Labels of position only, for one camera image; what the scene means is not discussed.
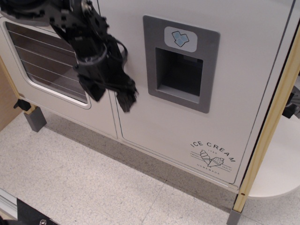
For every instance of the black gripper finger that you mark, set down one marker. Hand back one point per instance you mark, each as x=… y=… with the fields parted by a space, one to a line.
x=126 y=99
x=93 y=90

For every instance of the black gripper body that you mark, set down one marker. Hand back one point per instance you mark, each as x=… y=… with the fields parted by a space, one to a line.
x=103 y=65

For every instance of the white toy fridge door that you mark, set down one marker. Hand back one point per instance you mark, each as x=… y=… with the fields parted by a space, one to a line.
x=210 y=144

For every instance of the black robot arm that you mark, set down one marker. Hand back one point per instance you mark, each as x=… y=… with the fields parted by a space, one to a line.
x=72 y=20

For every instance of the white oven door with window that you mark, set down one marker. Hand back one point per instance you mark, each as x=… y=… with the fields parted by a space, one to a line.
x=41 y=67

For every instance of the grey ice dispenser panel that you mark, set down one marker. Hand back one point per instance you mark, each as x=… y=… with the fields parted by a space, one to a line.
x=180 y=61

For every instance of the black clamp knob left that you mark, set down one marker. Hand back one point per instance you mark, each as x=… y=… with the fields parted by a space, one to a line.
x=24 y=105

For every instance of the wooden side panel left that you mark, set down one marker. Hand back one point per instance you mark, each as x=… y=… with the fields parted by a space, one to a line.
x=7 y=99

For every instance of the grey right foot cap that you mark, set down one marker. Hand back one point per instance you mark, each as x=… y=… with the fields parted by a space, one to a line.
x=234 y=217

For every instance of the black clamp at right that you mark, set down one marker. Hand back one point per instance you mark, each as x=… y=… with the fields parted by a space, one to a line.
x=293 y=104

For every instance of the white toy kitchen cabinet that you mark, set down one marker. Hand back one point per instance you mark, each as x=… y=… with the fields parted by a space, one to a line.
x=291 y=23

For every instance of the white round table base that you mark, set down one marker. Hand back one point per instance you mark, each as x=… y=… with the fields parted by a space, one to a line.
x=279 y=173

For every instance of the grey oven door handle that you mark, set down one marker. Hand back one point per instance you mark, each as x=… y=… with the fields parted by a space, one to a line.
x=26 y=21

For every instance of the aluminium rail profile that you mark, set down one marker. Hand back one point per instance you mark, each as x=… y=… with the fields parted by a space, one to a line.
x=8 y=204

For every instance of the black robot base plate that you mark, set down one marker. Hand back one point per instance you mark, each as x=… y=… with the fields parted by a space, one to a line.
x=30 y=216

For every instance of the light wooden corner post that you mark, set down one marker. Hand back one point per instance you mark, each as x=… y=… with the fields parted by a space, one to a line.
x=282 y=92

